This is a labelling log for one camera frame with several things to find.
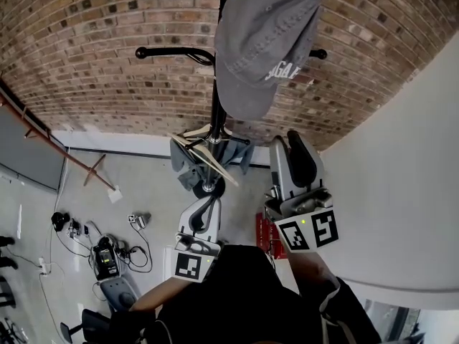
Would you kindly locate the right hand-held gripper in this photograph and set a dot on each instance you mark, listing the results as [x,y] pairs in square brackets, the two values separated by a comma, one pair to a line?
[308,228]

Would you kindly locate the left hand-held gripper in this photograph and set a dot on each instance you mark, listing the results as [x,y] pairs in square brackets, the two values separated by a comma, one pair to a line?
[190,260]

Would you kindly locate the black metal coat stand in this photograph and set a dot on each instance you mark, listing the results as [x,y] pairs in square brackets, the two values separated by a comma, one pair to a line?
[216,102]

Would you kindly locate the grey baseball cap item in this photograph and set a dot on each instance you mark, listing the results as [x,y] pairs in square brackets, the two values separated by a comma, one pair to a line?
[258,45]

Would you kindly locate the person's right forearm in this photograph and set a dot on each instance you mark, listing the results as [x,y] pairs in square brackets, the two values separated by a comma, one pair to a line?
[308,271]

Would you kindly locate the person's left forearm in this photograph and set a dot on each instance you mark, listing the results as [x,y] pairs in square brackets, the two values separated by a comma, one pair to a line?
[161,293]

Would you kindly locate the grey-blue hanging garment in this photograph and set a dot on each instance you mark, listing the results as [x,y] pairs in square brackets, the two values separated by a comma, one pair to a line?
[183,163]

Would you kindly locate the small grey device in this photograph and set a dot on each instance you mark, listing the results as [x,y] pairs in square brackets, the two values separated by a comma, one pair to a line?
[138,220]

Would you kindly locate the red box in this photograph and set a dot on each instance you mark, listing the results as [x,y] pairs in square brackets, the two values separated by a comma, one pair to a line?
[263,233]

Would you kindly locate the wooden clothes hanger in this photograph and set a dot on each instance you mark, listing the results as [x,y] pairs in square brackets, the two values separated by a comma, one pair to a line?
[211,158]

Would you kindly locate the person's black clothing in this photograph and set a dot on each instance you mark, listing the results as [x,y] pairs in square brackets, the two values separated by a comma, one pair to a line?
[233,299]

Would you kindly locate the white paper piece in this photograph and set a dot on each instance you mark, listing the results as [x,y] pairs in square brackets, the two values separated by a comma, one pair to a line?
[115,195]

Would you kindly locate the black and white power station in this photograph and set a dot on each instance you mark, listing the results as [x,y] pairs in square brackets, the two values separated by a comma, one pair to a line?
[105,258]

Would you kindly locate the grey device with black knob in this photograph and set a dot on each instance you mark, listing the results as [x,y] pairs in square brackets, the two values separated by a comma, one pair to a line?
[120,294]

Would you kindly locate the small electronic devices cluster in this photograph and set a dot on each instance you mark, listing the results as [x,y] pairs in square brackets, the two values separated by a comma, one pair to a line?
[77,229]

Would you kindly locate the black headset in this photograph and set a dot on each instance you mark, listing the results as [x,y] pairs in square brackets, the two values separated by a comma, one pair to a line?
[59,220]

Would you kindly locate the black office chair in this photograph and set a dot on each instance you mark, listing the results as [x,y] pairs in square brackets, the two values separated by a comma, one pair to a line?
[89,326]

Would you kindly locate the white power strip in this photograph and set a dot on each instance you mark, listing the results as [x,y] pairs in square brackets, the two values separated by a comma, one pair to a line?
[43,266]

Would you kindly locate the grey board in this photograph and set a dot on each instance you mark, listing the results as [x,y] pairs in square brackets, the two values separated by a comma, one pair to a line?
[28,149]

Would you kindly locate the black chair base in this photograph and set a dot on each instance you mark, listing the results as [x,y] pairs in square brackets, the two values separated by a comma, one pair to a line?
[7,263]

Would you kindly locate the red-brown wooden frame stand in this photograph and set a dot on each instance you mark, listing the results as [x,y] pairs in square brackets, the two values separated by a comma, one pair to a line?
[54,142]

